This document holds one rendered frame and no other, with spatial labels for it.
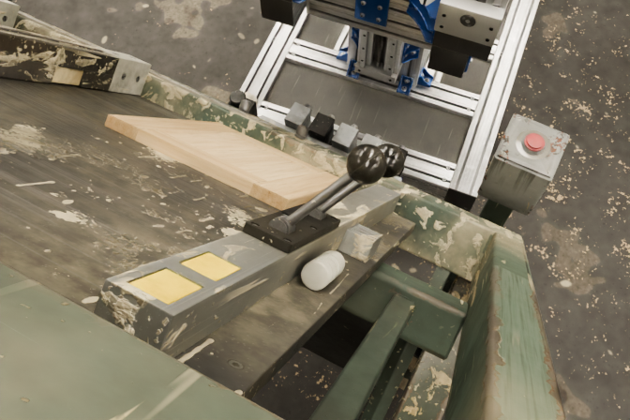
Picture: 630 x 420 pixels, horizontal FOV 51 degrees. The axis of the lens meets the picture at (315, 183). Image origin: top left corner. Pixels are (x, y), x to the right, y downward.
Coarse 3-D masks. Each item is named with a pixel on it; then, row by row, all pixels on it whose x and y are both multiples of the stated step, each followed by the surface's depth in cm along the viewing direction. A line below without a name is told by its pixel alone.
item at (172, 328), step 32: (384, 192) 124; (352, 224) 89; (192, 256) 50; (224, 256) 53; (256, 256) 56; (288, 256) 61; (128, 288) 40; (224, 288) 47; (256, 288) 55; (128, 320) 40; (160, 320) 40; (192, 320) 43; (224, 320) 50
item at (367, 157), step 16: (368, 144) 61; (352, 160) 61; (368, 160) 60; (384, 160) 61; (352, 176) 61; (368, 176) 61; (320, 192) 63; (336, 192) 63; (304, 208) 64; (272, 224) 64; (288, 224) 63
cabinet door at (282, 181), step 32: (128, 128) 100; (160, 128) 107; (192, 128) 119; (224, 128) 135; (192, 160) 98; (224, 160) 104; (256, 160) 116; (288, 160) 130; (256, 192) 95; (288, 192) 99
